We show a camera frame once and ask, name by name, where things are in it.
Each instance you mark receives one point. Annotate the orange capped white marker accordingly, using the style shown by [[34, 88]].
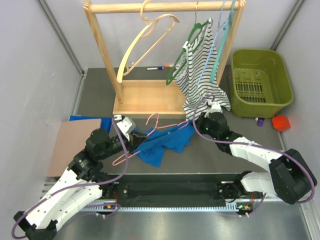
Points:
[[171, 65]]

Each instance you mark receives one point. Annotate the wooden clothes rack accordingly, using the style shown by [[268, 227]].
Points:
[[139, 98]]

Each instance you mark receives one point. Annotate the pink cardboard sheet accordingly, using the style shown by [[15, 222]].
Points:
[[71, 139]]

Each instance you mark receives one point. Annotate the blue binder folder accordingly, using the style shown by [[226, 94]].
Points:
[[106, 122]]

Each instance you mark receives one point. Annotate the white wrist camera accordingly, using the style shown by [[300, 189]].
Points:
[[125, 124], [213, 107]]

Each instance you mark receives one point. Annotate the small purple bottle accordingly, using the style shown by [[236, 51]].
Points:
[[259, 121]]

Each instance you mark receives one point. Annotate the light blue thin hanger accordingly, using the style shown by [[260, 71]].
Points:
[[212, 47]]

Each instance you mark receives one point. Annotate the black white striped tank top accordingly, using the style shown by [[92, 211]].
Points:
[[186, 80]]

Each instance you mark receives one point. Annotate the blue capped white marker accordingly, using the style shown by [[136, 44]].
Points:
[[155, 68]]

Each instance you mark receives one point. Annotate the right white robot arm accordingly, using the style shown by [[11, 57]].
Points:
[[286, 174]]

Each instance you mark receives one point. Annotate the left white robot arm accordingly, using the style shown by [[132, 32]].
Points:
[[81, 183]]

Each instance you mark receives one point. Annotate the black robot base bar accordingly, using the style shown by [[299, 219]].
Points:
[[182, 190]]

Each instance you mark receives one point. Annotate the pink wire hanger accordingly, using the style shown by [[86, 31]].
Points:
[[160, 126]]

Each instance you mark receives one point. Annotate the green plastic hanger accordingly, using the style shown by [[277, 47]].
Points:
[[195, 38]]

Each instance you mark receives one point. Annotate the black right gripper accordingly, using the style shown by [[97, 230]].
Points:
[[200, 121]]

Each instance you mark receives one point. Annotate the red cube block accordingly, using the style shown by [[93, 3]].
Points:
[[281, 123]]

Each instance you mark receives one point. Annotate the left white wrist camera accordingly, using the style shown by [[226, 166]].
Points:
[[125, 124]]

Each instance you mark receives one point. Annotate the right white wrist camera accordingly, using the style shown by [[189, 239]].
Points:
[[213, 107]]

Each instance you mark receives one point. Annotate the olive green plastic basket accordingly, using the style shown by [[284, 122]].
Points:
[[259, 84]]

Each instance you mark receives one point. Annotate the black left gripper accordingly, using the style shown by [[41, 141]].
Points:
[[135, 139]]

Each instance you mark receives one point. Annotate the blue tank top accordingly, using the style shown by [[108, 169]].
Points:
[[174, 138]]

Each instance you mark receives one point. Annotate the teal plastic hanger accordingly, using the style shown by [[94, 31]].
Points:
[[225, 27]]

